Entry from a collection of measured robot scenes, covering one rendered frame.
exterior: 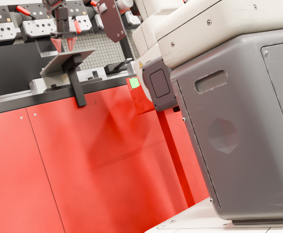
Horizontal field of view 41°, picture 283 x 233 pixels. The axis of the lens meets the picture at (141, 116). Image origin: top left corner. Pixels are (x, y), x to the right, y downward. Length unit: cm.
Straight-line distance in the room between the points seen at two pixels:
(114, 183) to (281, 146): 110
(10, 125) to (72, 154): 29
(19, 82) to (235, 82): 177
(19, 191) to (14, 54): 108
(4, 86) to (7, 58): 18
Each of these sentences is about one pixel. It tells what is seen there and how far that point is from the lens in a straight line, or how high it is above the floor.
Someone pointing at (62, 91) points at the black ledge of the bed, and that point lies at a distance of 176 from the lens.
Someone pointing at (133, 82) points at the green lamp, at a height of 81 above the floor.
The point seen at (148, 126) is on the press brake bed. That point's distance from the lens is 192.
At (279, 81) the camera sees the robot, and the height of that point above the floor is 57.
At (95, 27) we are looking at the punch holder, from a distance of 214.
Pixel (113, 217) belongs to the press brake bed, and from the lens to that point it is 177.
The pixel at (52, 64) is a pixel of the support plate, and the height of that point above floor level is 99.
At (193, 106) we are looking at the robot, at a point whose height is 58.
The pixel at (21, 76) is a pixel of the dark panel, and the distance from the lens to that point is 243.
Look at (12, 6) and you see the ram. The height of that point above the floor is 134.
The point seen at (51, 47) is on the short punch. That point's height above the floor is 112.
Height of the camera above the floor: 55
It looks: 3 degrees up
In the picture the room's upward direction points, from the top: 18 degrees counter-clockwise
